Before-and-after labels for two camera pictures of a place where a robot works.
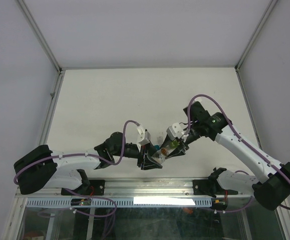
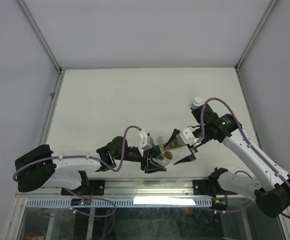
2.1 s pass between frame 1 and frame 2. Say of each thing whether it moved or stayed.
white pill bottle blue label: stayed
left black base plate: stayed
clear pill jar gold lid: moved
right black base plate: stayed
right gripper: moved
